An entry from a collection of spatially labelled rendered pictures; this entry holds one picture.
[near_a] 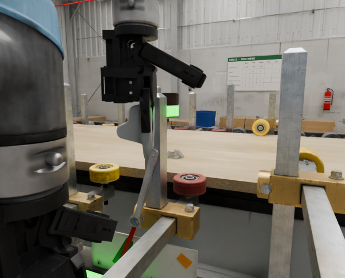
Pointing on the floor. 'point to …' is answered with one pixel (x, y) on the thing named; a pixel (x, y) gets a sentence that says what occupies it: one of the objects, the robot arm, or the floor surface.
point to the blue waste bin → (205, 118)
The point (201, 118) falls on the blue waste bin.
